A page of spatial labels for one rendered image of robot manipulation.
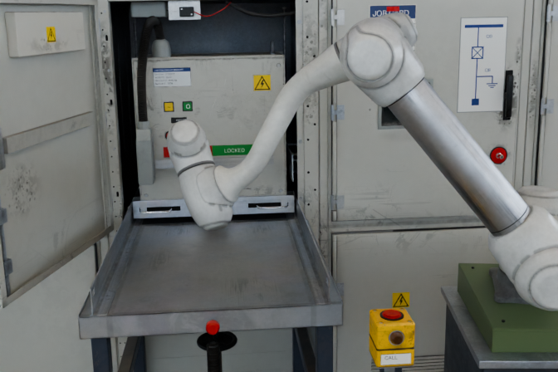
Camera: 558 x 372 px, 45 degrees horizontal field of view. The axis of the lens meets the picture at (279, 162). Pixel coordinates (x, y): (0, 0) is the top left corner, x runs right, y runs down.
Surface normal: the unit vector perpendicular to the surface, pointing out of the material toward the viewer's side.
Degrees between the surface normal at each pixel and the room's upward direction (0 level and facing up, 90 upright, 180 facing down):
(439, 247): 90
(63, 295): 90
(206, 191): 70
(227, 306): 0
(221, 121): 90
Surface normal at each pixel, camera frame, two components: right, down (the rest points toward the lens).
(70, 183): 0.98, 0.03
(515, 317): 0.00, -0.96
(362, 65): -0.26, 0.18
